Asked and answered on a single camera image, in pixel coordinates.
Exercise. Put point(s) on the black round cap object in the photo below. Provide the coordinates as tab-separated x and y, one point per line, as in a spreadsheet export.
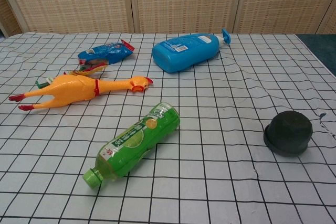
288	133

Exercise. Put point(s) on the blue pump detergent bottle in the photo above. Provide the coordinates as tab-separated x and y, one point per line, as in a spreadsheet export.
183	53

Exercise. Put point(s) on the green tea plastic bottle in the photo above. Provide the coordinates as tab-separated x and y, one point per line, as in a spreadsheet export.
136	142

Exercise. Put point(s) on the blue snack bag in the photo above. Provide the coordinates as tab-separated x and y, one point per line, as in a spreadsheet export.
107	52

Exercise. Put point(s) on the colourful feather shuttlecock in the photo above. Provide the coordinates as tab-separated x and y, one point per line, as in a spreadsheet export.
86	70

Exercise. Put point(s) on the white black checkered tablecloth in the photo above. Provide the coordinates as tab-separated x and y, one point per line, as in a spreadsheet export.
210	182

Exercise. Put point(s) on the yellow rubber chicken toy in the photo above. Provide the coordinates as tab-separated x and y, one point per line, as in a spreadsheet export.
71	87

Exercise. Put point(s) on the woven folding screen panel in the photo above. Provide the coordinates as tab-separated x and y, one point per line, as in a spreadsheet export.
73	1
329	23
186	1
8	16
283	1

